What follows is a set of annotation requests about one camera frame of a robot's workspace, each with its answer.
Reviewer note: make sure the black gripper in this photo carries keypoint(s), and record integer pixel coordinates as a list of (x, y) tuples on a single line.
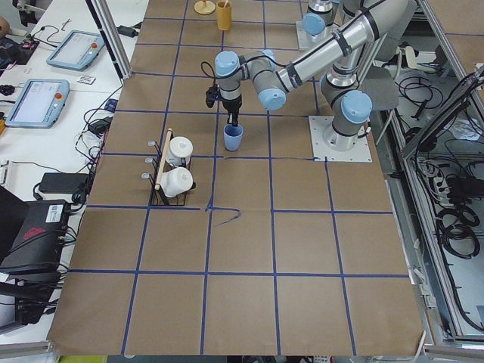
[(231, 104)]

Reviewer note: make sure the light blue cup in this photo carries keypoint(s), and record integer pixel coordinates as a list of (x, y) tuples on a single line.
[(233, 136)]

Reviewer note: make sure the tan cylindrical holder cup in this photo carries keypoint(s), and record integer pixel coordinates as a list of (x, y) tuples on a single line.
[(223, 14)]

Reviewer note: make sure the upper white mug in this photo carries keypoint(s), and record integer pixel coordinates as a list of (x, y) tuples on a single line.
[(180, 151)]

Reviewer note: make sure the white mug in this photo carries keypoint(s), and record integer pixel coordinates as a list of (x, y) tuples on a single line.
[(180, 151), (176, 181)]

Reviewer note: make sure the lower white mug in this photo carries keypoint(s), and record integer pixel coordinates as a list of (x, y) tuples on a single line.
[(176, 181)]

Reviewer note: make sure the black power adapter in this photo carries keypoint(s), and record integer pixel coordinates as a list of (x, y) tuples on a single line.
[(127, 31)]

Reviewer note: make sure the small white label card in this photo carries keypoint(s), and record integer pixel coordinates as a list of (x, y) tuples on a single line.
[(88, 80)]

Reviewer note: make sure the upper teach pendant tablet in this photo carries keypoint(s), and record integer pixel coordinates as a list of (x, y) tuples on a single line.
[(77, 51)]

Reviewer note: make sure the teach pendant tablet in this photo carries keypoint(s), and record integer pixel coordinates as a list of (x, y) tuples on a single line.
[(77, 51), (40, 104)]

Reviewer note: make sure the black laptop power brick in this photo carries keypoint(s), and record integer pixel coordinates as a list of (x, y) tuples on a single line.
[(62, 183)]

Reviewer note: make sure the lower teach pendant tablet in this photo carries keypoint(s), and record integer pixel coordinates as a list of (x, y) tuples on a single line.
[(40, 104)]

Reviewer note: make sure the black computer box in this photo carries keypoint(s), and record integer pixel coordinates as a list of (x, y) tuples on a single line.
[(30, 236)]

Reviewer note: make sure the black wire mug rack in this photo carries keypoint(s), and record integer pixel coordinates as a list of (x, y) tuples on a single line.
[(160, 165)]

